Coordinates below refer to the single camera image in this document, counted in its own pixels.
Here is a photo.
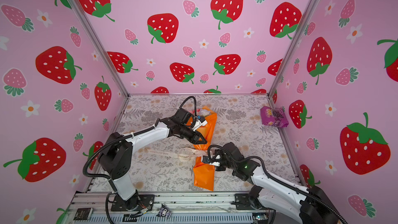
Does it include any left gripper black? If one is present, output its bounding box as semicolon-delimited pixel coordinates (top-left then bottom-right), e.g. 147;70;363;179
179;125;208;145

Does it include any clear ribbon strip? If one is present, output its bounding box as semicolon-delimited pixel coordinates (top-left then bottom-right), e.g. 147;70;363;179
146;147;207;162

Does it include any orange wrapping paper sheet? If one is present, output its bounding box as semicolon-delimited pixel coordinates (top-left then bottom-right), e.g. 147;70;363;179
193;106;217;191

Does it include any white blue fake rose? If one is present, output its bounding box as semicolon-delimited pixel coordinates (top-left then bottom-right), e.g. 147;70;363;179
199;107;212;117

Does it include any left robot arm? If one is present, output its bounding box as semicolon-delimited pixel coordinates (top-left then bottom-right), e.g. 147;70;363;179
83;108;208;205

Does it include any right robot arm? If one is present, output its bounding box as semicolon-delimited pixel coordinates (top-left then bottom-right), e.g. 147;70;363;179
201;142;346;224

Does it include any purple snack bag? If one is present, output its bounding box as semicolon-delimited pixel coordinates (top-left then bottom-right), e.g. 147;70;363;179
260;106;289;128

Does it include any small black box left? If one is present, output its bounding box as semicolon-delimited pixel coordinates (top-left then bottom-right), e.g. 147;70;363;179
73;208;93;221

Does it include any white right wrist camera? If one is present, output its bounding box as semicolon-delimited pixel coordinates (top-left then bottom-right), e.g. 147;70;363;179
208;161;221;167

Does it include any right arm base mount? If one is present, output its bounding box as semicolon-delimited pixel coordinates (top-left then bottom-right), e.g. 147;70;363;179
231;186;274;211

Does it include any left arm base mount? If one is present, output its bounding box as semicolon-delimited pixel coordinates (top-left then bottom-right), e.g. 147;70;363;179
111;191;155;212

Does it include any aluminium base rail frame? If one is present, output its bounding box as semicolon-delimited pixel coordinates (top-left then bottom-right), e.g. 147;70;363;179
58;192;299;224

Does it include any aluminium corner post left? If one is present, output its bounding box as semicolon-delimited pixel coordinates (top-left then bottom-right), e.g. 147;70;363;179
68;0;130;99

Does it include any aluminium corner post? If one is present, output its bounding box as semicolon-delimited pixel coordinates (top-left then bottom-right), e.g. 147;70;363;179
268;0;320;99
68;0;130;99

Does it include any aluminium corner post right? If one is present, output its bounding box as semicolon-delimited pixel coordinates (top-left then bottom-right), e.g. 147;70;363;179
268;0;320;99

